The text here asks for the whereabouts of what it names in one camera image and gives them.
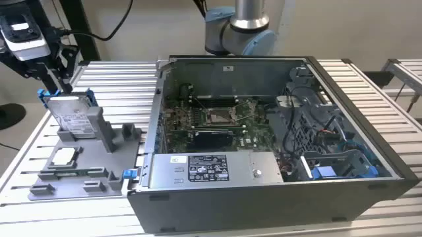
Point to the green motherboard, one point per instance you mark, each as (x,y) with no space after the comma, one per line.
(254,138)

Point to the black round stand base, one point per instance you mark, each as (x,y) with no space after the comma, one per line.
(11,116)

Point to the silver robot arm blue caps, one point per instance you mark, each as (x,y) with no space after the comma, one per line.
(250,14)

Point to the black upright post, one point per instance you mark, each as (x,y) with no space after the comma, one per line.
(89,49)

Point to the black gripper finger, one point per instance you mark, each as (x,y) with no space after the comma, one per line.
(50,79)
(66,79)

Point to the hard disk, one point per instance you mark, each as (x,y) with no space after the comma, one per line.
(74,116)

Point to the silver power supply unit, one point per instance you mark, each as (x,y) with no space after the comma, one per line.
(237,169)

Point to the blue disk carrier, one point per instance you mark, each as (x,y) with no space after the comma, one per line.
(325,172)

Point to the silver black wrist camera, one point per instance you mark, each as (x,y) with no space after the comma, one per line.
(26,44)

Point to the CPU socket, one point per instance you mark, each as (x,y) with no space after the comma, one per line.
(221,116)

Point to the metal slat side table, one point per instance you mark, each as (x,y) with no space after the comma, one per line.
(409,71)

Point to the silver CPU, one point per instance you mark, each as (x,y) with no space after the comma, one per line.
(66,157)

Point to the grey parts rack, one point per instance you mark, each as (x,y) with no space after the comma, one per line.
(99,168)

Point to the black open PC case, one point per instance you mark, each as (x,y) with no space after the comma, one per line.
(230,209)

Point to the metal disk bay cage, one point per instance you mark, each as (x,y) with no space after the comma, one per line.
(313,116)

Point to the RAM slot bank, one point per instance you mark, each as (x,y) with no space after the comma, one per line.
(215,101)

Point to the blue case latch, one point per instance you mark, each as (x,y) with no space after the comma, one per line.
(130,173)

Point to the green RAM stick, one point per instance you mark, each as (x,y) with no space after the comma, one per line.
(82,171)

